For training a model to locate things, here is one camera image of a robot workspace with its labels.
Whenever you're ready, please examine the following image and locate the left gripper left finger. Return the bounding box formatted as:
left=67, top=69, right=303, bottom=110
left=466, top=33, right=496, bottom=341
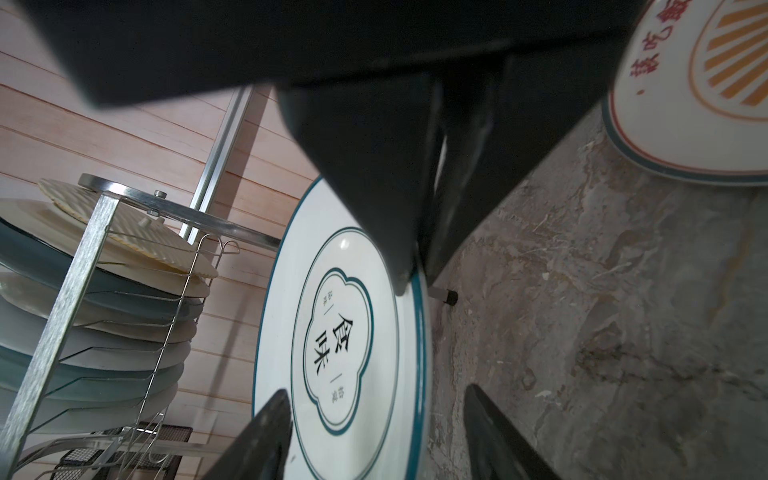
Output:
left=203, top=389, right=293, bottom=480

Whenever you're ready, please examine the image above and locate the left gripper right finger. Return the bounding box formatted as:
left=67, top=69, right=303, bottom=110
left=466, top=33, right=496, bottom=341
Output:
left=463, top=384, right=560, bottom=480

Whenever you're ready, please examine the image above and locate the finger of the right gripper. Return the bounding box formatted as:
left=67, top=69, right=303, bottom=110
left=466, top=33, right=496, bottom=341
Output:
left=277, top=74, right=443, bottom=295
left=422, top=41, right=626, bottom=281

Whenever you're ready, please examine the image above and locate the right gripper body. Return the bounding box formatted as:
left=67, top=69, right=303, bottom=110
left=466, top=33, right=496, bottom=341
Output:
left=19, top=1, right=642, bottom=107

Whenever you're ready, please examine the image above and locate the white black-rimmed plate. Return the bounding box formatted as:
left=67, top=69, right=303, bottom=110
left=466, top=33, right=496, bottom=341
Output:
left=252, top=179, right=432, bottom=479

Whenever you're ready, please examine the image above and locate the steel dish rack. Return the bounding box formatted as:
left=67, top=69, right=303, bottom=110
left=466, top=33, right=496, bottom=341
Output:
left=0, top=172, right=460, bottom=480

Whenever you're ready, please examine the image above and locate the cream floral plate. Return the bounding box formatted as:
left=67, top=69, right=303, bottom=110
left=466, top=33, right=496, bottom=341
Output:
left=0, top=197, right=212, bottom=299

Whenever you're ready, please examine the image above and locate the orange sunburst plate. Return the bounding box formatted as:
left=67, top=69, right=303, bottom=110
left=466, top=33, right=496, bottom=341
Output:
left=601, top=0, right=767, bottom=186
left=1, top=300, right=191, bottom=371

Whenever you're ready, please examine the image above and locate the yellow woven round tray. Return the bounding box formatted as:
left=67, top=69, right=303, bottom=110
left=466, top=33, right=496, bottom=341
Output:
left=38, top=179, right=218, bottom=289

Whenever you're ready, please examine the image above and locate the pale green flower plate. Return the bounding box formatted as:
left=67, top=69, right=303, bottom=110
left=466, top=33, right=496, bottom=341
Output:
left=1, top=348, right=184, bottom=402

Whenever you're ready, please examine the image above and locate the pale green glass plate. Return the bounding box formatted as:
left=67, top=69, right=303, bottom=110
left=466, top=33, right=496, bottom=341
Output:
left=1, top=220, right=203, bottom=323

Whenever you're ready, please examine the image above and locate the green rimmed white plate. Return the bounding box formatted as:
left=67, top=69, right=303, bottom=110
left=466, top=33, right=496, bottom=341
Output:
left=1, top=272, right=197, bottom=344

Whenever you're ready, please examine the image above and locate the black mesh wall basket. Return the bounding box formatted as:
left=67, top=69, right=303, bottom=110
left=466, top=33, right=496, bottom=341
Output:
left=43, top=424, right=193, bottom=479

